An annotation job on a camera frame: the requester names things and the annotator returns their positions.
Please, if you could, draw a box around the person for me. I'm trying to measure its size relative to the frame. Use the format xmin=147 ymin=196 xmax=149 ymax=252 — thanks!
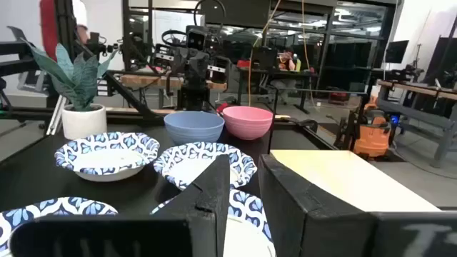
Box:
xmin=277 ymin=51 xmax=298 ymax=71
xmin=39 ymin=0 xmax=91 ymax=61

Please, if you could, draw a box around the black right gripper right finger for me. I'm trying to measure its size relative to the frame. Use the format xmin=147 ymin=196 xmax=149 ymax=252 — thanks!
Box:
xmin=258 ymin=153 xmax=457 ymax=257

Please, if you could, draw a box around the wooden shelf with black frame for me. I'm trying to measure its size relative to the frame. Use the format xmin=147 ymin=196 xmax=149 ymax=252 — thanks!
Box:
xmin=258 ymin=84 xmax=442 ymax=213

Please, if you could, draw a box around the wooden top robot table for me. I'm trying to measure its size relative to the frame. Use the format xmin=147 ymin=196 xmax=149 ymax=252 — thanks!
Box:
xmin=119 ymin=73 xmax=229 ymax=92

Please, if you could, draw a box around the orange shop vacuum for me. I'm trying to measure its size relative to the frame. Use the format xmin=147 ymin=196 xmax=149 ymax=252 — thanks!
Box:
xmin=351 ymin=103 xmax=393 ymax=158

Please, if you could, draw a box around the black office desk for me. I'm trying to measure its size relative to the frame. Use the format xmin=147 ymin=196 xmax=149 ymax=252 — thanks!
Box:
xmin=236 ymin=66 xmax=318 ymax=115

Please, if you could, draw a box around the hanging yellow cable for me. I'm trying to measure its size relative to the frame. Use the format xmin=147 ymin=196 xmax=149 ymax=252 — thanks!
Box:
xmin=247 ymin=0 xmax=283 ymax=107

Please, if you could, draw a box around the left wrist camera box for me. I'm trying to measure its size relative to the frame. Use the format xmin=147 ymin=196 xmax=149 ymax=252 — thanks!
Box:
xmin=185 ymin=25 xmax=208 ymax=51

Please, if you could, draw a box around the black table mat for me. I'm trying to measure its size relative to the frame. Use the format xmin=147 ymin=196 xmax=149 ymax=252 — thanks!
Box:
xmin=0 ymin=123 xmax=336 ymax=257

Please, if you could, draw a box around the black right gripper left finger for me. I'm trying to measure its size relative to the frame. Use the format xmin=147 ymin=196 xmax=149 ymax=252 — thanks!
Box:
xmin=9 ymin=153 xmax=231 ymax=257

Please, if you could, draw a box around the blue plastic bowl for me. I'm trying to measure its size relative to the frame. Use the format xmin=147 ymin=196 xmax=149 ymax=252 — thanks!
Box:
xmin=164 ymin=110 xmax=226 ymax=146

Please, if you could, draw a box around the black aluminium rig frame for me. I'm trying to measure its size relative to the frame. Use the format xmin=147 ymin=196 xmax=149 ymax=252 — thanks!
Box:
xmin=0 ymin=0 xmax=338 ymax=151

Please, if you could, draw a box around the hanging orange cable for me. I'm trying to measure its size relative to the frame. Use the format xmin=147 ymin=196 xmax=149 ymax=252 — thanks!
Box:
xmin=301 ymin=0 xmax=317 ymax=104

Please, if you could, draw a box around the grey metal workbench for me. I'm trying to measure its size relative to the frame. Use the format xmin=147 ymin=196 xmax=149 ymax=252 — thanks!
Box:
xmin=376 ymin=79 xmax=457 ymax=168

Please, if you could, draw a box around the pink plastic bowl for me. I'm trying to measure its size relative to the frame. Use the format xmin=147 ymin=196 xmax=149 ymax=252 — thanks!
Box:
xmin=221 ymin=105 xmax=274 ymax=141

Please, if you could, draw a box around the artificial plant in white pot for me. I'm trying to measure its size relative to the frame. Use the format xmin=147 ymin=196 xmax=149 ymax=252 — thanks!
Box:
xmin=6 ymin=25 xmax=119 ymax=141

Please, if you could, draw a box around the blue patterned paper bowl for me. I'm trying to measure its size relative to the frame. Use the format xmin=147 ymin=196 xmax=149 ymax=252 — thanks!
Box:
xmin=0 ymin=196 xmax=119 ymax=257
xmin=149 ymin=188 xmax=276 ymax=257
xmin=54 ymin=131 xmax=161 ymax=183
xmin=153 ymin=141 xmax=258 ymax=191

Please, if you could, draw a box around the small black monitor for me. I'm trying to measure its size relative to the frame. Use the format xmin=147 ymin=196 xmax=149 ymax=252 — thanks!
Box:
xmin=384 ymin=39 xmax=410 ymax=64

